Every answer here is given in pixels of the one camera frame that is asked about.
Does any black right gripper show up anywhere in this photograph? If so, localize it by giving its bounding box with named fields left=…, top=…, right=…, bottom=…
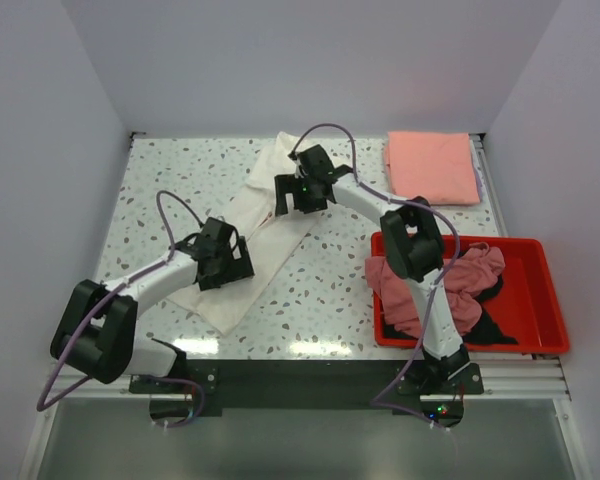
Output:
left=275, top=173, right=328, bottom=218

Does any white printed t shirt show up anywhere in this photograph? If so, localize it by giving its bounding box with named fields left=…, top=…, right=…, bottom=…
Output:
left=168, top=132, right=320, bottom=335

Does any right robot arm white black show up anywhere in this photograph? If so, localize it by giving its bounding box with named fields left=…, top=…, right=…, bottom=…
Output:
left=275, top=145, right=470, bottom=393

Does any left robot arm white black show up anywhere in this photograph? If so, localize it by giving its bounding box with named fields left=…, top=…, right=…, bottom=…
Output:
left=50, top=217, right=254, bottom=392

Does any folded salmon pink t shirt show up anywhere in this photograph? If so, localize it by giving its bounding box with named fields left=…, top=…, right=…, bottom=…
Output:
left=384, top=131, right=481, bottom=206

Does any dusty pink crumpled t shirt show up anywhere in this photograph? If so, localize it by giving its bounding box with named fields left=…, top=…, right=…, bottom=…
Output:
left=365, top=242, right=505, bottom=345

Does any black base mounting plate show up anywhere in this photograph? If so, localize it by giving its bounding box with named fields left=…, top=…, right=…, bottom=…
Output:
left=129, top=360, right=485, bottom=426

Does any black t shirt in bin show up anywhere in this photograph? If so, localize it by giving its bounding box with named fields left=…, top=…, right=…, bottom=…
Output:
left=379, top=274, right=518, bottom=346

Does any red plastic bin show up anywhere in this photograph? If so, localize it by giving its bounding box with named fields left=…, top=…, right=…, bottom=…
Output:
left=370, top=233, right=569, bottom=354

